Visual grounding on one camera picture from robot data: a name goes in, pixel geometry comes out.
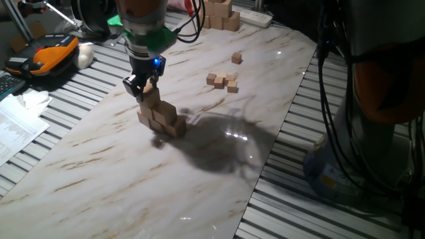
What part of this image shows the black round spool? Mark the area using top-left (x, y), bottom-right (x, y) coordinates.
top-left (70, 0), bottom-right (118, 38)

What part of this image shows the crumpled white tissue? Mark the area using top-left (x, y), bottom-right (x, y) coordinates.
top-left (17, 90), bottom-right (54, 118)

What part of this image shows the printed white paper sheet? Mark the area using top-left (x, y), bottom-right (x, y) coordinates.
top-left (0, 94), bottom-right (52, 168)

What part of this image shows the marble pattern board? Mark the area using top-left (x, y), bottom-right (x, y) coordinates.
top-left (0, 20), bottom-right (318, 239)

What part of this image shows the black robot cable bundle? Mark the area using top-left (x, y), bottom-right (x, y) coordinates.
top-left (315, 0), bottom-right (383, 200)

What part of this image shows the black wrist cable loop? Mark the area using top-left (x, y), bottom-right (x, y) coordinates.
top-left (171, 0), bottom-right (207, 44)

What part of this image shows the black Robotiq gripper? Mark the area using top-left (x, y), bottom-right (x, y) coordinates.
top-left (122, 55), bottom-right (167, 103)

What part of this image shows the orange black teach pendant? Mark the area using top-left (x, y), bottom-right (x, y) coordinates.
top-left (4, 33), bottom-right (80, 80)

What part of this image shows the black computer keyboard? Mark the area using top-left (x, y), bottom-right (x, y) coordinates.
top-left (0, 70), bottom-right (27, 101)

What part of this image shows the aluminium profile beam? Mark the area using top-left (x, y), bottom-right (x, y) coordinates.
top-left (2, 0), bottom-right (35, 42)

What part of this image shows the white power strip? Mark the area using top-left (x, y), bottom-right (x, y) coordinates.
top-left (231, 5), bottom-right (274, 30)

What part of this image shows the pink cloth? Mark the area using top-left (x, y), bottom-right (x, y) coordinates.
top-left (167, 0), bottom-right (187, 12)

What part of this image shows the brown cardboard piece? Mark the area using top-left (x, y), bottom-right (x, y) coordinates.
top-left (9, 20), bottom-right (48, 54)

